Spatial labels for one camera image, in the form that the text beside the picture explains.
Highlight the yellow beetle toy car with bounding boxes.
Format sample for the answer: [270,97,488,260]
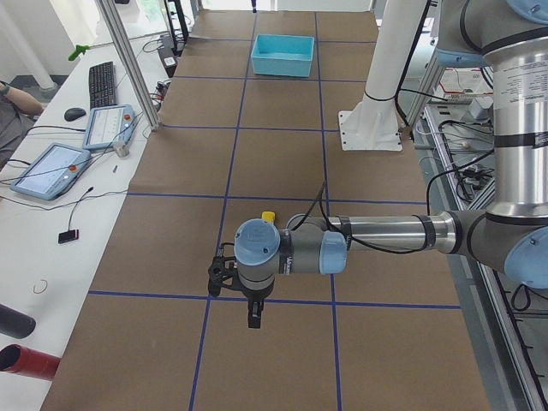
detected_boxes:
[261,211,276,223]

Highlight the green plastic handle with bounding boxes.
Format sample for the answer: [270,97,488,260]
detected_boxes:
[68,45,91,62]

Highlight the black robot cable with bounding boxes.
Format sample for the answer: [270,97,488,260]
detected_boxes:
[285,181,497,255]

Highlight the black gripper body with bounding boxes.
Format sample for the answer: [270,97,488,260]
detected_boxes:
[243,286,271,307]

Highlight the white desk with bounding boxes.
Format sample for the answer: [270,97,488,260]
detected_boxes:
[0,32,192,411]

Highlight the aluminium frame rail right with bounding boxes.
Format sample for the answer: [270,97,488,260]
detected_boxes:
[414,104,547,410]

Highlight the near teach pendant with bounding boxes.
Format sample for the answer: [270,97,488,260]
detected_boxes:
[9,143,92,200]

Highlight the black keyboard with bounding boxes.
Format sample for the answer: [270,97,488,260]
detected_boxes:
[88,61,117,109]

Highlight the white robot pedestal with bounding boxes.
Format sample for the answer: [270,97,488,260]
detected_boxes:
[338,0,430,152]

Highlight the far teach pendant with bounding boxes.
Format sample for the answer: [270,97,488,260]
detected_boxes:
[82,104,135,151]

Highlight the black computer mouse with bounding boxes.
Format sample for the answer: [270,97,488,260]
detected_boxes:
[63,107,86,122]

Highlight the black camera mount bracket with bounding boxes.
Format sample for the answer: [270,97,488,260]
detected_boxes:
[207,254,240,297]

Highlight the person in grey shirt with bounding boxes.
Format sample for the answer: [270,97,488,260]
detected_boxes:
[0,81,44,168]

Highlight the teach pendant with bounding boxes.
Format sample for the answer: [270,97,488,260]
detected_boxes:
[9,143,92,200]
[82,104,135,151]

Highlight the light blue plastic bin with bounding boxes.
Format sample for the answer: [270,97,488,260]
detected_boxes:
[251,34,315,78]

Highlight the black tube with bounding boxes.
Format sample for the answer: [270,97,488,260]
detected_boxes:
[0,305,36,339]

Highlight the red tube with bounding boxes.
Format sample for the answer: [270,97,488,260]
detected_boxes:
[1,344,61,381]

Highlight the aluminium frame post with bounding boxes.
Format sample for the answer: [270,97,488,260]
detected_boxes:
[95,0,159,131]

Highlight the small black red device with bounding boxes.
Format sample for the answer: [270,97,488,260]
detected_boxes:
[57,229,80,244]

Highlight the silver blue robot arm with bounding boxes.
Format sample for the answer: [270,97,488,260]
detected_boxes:
[231,1,547,328]

